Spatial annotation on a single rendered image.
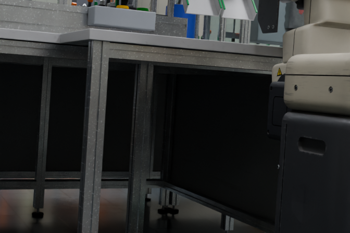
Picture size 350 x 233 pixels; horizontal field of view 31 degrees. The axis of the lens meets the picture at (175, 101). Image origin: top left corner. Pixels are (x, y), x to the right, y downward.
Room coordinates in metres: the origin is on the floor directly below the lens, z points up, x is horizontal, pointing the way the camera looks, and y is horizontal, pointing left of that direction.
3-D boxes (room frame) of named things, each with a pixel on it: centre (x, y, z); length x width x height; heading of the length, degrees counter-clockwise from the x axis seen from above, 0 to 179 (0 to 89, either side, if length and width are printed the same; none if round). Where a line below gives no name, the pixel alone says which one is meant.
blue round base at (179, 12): (3.30, 0.00, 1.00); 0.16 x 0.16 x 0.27
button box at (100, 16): (2.09, 0.19, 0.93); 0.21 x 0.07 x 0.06; 115
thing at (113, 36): (2.17, -0.04, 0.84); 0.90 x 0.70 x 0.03; 114
